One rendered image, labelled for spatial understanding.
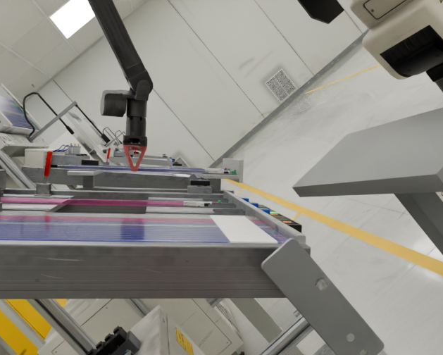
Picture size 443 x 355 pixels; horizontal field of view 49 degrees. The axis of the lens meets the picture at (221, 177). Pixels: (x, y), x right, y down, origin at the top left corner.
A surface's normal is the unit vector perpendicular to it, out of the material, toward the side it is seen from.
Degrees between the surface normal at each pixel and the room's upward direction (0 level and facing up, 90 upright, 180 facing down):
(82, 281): 90
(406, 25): 98
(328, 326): 90
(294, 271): 90
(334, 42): 90
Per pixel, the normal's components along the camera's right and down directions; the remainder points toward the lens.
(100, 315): 0.13, 0.06
